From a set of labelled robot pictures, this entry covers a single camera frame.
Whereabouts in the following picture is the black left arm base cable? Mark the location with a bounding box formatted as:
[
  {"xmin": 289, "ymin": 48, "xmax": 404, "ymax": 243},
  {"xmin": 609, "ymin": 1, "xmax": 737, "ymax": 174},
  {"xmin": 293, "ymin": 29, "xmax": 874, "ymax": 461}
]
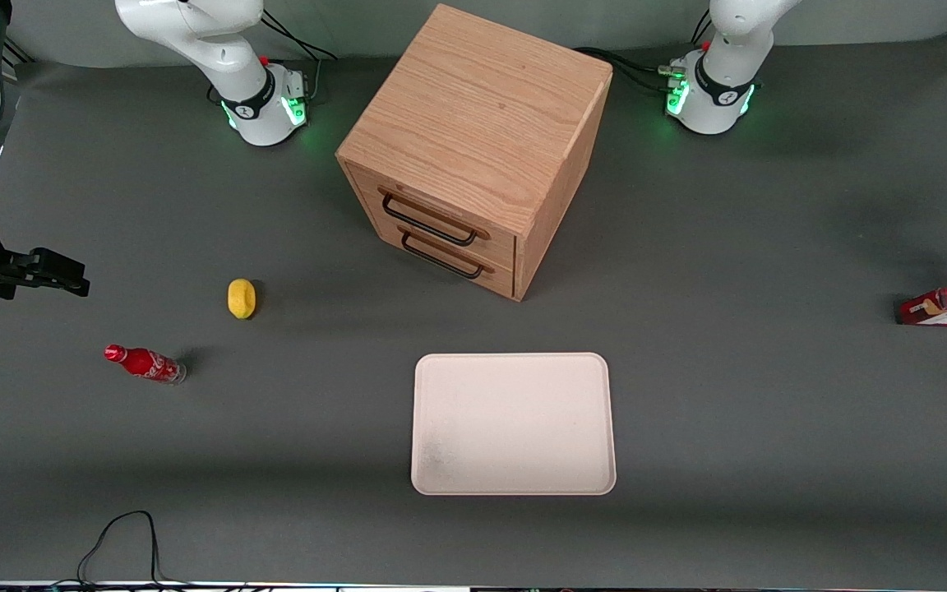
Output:
[{"xmin": 574, "ymin": 16, "xmax": 718, "ymax": 94}]

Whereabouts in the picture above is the red cola bottle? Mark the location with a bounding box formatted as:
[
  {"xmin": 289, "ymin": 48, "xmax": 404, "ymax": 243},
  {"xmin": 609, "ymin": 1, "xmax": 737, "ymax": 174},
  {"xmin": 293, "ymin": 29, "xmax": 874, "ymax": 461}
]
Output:
[{"xmin": 104, "ymin": 344, "xmax": 187, "ymax": 386}]

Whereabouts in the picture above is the black looped table cable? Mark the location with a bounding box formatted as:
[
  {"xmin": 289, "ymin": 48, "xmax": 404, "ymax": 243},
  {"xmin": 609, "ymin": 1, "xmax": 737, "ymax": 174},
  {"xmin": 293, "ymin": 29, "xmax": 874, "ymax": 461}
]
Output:
[{"xmin": 75, "ymin": 510, "xmax": 195, "ymax": 590}]

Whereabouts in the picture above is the black metal drawer handle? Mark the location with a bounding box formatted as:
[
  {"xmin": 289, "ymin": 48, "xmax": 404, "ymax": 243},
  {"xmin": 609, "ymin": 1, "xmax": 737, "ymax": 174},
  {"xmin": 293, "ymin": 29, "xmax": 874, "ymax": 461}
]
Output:
[
  {"xmin": 380, "ymin": 190, "xmax": 492, "ymax": 247},
  {"xmin": 399, "ymin": 228, "xmax": 496, "ymax": 280}
]

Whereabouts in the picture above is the black arm base cable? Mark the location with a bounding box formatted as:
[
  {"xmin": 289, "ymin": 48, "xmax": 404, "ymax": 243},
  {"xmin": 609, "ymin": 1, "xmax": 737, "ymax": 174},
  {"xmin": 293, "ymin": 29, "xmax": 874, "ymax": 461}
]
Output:
[
  {"xmin": 260, "ymin": 8, "xmax": 340, "ymax": 104},
  {"xmin": 574, "ymin": 16, "xmax": 718, "ymax": 94}
]

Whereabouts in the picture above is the yellow lemon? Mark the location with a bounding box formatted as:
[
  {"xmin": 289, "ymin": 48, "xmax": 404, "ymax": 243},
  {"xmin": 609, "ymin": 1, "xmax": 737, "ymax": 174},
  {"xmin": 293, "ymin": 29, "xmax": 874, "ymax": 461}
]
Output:
[{"xmin": 228, "ymin": 279, "xmax": 257, "ymax": 320}]

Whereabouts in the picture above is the cream plastic tray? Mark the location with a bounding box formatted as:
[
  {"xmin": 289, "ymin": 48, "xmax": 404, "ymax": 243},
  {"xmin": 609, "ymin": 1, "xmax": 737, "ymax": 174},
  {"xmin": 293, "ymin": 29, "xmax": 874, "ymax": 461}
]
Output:
[{"xmin": 410, "ymin": 352, "xmax": 617, "ymax": 497}]

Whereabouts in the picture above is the black right arm base cable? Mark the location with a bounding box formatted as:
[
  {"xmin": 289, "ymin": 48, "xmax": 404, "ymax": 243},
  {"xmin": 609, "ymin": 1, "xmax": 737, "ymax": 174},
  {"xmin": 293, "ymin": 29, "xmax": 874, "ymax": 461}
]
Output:
[{"xmin": 260, "ymin": 8, "xmax": 340, "ymax": 104}]

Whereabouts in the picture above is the wooden drawer front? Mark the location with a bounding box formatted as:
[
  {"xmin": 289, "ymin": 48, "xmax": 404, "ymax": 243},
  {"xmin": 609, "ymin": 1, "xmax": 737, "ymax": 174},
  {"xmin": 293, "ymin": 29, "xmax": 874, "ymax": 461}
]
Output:
[
  {"xmin": 345, "ymin": 161, "xmax": 518, "ymax": 266},
  {"xmin": 368, "ymin": 215, "xmax": 516, "ymax": 299}
]

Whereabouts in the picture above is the oak wooden drawer cabinet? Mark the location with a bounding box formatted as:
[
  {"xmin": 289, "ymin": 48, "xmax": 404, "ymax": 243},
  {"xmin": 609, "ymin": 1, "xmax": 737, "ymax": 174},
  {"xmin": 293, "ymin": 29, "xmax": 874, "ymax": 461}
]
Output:
[{"xmin": 335, "ymin": 3, "xmax": 614, "ymax": 303}]

